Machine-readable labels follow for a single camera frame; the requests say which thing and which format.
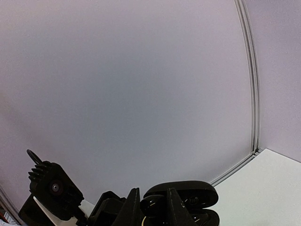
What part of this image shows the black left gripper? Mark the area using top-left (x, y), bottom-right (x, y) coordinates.
top-left (87, 191), bottom-right (126, 226)

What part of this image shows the front aluminium rail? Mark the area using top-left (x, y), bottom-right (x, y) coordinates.
top-left (0, 186), bottom-right (23, 225)

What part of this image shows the left table edge rail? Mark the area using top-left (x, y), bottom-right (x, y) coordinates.
top-left (210, 149), bottom-right (262, 187)

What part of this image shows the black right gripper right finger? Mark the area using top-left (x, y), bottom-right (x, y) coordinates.
top-left (166, 188), bottom-right (197, 226)

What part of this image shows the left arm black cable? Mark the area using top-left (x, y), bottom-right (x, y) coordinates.
top-left (26, 148), bottom-right (44, 165)

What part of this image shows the black stem earbud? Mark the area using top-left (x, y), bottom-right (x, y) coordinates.
top-left (140, 195), bottom-right (166, 218)

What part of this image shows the small black charging case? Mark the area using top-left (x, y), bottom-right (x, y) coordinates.
top-left (141, 180), bottom-right (220, 226)

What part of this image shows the left aluminium frame post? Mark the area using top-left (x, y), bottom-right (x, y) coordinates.
top-left (235, 0), bottom-right (261, 155)

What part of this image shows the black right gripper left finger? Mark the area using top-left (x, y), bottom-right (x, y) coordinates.
top-left (112, 188), bottom-right (141, 226)

